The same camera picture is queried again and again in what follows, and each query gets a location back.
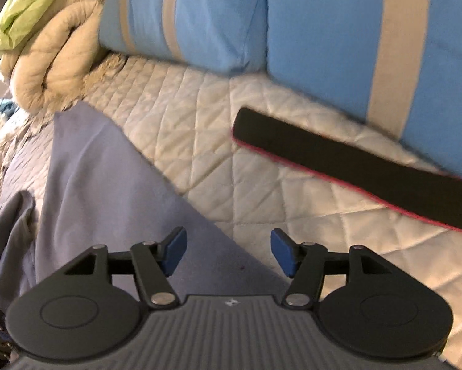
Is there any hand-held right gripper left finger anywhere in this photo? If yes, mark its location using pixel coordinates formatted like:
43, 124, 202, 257
64, 227, 188, 309

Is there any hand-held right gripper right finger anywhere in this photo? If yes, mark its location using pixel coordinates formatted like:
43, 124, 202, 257
271, 228, 395, 309

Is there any grey-blue fleece cloth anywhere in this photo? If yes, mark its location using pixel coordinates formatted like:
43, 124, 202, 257
0, 102, 293, 311

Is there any blue pillow with grey stripes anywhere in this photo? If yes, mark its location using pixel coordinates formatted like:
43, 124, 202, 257
99, 0, 270, 74
265, 0, 462, 183

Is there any beige quilted comforter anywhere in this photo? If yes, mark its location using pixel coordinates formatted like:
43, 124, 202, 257
0, 0, 118, 114

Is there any green cloth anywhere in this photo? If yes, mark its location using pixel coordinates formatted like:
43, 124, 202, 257
0, 0, 64, 56

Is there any black strap with red edge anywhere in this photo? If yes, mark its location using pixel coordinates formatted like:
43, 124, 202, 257
232, 107, 462, 236

